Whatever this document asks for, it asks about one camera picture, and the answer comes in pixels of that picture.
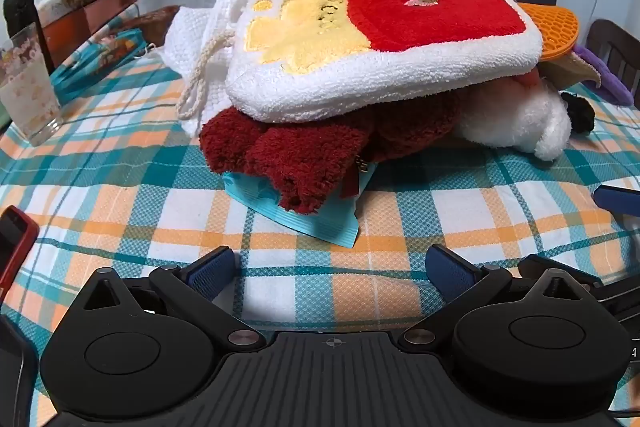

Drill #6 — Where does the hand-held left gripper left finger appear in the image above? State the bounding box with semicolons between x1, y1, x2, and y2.
75;246;266;352

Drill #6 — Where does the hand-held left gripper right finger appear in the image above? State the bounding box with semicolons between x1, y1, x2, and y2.
402;244;586;352

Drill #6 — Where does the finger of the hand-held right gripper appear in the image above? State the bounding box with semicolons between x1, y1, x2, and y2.
592;184;640;220
517;254;606;290

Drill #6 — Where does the beige woven cloth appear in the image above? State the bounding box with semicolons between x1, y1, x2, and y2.
542;54;601;88

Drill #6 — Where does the white plush toy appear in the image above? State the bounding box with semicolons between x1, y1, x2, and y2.
457;72;573;162

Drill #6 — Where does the dark red fuzzy plush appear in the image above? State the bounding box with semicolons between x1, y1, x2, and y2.
200;77;473;212

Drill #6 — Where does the checkered tablecloth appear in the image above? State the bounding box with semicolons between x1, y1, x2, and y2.
0;52;640;343

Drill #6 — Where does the black fuzzy pompom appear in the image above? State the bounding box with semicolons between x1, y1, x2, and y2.
559;92;596;135

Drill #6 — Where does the teal wet wipe packet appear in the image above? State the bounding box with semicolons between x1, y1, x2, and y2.
222;159;383;249

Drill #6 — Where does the purple cloth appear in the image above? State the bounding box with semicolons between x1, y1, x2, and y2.
572;44;636;106

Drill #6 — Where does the dark wooden chair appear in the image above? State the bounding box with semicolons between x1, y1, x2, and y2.
585;19;640;108

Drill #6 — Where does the orange honeycomb silicone mat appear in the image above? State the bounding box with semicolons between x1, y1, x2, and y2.
517;2;582;60

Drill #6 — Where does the red phone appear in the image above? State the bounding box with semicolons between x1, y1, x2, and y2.
0;206;40;303

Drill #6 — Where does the teal face mask packet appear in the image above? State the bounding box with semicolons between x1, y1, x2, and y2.
50;29;161;102

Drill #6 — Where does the red yellow white plush towel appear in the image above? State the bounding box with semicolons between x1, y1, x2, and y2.
225;0;543;124

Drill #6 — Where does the flower print glass cup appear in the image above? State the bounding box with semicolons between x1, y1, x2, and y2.
0;24;65;146

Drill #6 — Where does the teal cartoon print box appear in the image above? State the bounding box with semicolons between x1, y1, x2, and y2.
97;14;151;38

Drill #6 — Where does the copper brown box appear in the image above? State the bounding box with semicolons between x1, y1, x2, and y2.
40;0;138;58

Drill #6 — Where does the black thermos bottle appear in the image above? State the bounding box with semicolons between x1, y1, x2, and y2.
2;0;55;75

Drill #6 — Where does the white drawstring terry pouch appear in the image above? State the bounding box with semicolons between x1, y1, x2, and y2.
165;0;281;138

